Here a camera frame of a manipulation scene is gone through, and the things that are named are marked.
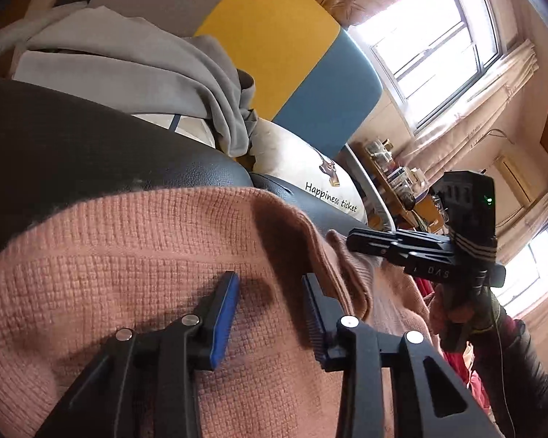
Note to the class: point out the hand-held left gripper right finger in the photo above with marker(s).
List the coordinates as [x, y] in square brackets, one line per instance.
[313, 319]

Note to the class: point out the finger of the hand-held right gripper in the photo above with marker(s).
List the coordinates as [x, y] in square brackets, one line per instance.
[374, 242]

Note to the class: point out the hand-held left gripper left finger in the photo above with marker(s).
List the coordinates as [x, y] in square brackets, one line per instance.
[223, 324]

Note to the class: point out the pink knit sweater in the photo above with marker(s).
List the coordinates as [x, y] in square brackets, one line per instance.
[118, 260]

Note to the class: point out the person's right forearm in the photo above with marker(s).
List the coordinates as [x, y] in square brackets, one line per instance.
[529, 374]

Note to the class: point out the person's right hand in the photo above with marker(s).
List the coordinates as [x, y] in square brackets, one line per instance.
[463, 315]

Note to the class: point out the wooden side table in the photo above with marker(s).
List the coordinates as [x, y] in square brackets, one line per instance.
[392, 196]

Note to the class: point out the cluster of bottles and boxes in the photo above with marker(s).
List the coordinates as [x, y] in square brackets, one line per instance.
[395, 169]

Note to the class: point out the small side window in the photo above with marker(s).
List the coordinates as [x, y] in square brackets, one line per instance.
[529, 273]

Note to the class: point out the white printed pillow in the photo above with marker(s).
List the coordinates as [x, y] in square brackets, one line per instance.
[292, 159]

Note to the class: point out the large sliding window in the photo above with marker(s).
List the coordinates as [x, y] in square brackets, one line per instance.
[438, 45]

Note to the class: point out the red garment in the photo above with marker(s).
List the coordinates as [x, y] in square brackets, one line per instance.
[470, 383]

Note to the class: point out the grey yellow blue armchair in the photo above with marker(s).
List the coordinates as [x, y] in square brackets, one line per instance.
[274, 45]

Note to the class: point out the grey garment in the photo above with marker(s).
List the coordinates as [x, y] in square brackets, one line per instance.
[118, 64]

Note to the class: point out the wall air conditioner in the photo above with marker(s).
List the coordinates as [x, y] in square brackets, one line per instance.
[513, 178]

